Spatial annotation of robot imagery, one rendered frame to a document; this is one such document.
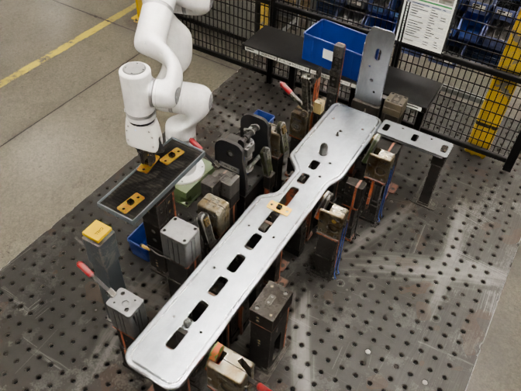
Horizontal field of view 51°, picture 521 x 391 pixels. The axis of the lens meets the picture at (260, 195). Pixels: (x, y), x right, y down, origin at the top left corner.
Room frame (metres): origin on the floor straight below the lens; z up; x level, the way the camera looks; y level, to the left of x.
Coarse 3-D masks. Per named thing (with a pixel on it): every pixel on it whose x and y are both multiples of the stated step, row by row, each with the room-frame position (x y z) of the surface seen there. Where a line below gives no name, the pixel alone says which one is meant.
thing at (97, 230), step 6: (96, 222) 1.04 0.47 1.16; (90, 228) 1.01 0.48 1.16; (96, 228) 1.01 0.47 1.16; (102, 228) 1.01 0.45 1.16; (108, 228) 1.01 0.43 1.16; (84, 234) 0.99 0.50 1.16; (90, 234) 0.99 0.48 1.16; (96, 234) 0.99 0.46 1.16; (102, 234) 0.99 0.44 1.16; (96, 240) 0.97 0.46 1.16
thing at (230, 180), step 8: (216, 176) 1.34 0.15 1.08; (224, 176) 1.34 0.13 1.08; (232, 176) 1.34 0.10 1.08; (224, 184) 1.30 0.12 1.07; (232, 184) 1.30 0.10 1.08; (224, 192) 1.31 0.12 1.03; (232, 192) 1.30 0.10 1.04; (232, 200) 1.30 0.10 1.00; (232, 208) 1.32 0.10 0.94; (232, 216) 1.32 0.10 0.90; (232, 224) 1.32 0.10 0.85
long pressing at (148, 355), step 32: (320, 128) 1.72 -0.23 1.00; (352, 128) 1.73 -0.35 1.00; (320, 160) 1.53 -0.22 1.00; (352, 160) 1.54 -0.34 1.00; (320, 192) 1.36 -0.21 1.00; (256, 224) 1.20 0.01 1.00; (288, 224) 1.20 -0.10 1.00; (224, 256) 1.06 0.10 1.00; (256, 256) 1.06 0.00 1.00; (192, 288) 0.93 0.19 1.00; (224, 288) 0.94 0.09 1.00; (160, 320) 0.82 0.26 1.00; (224, 320) 0.83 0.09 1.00; (128, 352) 0.71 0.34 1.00; (160, 352) 0.72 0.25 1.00; (192, 352) 0.73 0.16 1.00; (160, 384) 0.63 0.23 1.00
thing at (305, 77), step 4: (304, 76) 1.76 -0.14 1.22; (308, 76) 1.77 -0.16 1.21; (304, 80) 1.74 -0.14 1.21; (308, 80) 1.75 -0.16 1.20; (312, 80) 1.74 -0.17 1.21; (304, 84) 1.74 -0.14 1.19; (308, 84) 1.77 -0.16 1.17; (312, 84) 1.73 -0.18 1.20; (304, 88) 1.74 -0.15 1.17; (308, 88) 1.77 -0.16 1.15; (304, 92) 1.74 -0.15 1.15; (308, 92) 1.76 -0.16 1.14; (304, 96) 1.74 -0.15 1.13; (308, 96) 1.76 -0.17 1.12; (304, 100) 1.74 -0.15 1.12; (308, 100) 1.76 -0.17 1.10; (304, 104) 1.74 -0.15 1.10; (308, 104) 1.76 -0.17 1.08; (304, 108) 1.74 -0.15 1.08; (308, 108) 1.74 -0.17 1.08; (308, 116) 1.73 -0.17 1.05
